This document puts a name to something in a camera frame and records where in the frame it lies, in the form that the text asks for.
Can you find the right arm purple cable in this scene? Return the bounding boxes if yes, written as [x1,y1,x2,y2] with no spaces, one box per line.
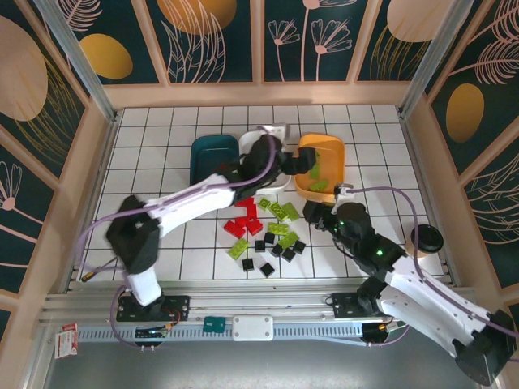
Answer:
[344,186,519,348]

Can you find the teal plastic container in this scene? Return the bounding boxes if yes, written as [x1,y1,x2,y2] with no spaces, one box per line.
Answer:
[189,135,241,186]

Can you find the aluminium side rail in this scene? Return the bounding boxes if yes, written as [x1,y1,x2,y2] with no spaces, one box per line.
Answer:
[399,115,459,287]
[64,115,121,293]

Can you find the black controller board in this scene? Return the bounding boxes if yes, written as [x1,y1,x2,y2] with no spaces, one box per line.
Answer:
[135,326,169,349]
[362,323,392,348]

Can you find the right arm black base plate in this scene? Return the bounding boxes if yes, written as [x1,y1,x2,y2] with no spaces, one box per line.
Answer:
[332,291,406,322]

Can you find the black yellow-tipped tool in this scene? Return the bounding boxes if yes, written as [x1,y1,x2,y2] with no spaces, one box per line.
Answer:
[80,261,118,283]

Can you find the red white paper box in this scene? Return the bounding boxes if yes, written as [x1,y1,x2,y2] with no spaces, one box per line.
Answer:
[54,322,80,360]

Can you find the orange plastic container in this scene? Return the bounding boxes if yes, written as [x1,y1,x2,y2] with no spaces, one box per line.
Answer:
[294,133,346,203]

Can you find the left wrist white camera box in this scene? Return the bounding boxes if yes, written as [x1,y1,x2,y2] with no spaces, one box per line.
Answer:
[263,122,293,142]

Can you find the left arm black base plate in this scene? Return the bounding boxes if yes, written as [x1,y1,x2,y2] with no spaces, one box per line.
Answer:
[116,294,191,323]

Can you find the white plastic container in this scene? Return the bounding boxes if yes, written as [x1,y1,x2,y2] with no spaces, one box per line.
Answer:
[238,125,293,195]

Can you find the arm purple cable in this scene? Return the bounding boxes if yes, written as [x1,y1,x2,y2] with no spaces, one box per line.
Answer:
[76,124,285,349]
[344,186,519,348]

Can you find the aluminium mounting rail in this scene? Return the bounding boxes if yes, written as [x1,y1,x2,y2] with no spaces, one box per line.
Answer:
[38,281,482,325]

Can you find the white plastic junction box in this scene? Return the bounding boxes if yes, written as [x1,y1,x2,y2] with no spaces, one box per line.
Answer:
[233,314,275,343]

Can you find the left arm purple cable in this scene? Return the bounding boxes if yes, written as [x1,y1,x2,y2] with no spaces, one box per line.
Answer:
[76,124,285,349]

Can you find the grey slotted cable duct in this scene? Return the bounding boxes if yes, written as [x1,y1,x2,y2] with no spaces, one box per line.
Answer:
[76,323,366,344]

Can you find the aluminium corner post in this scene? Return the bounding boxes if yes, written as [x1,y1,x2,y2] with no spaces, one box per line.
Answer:
[399,0,471,118]
[32,0,119,122]

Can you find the black-lidded beige cup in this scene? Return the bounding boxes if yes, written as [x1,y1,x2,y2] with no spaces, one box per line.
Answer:
[409,222,444,261]

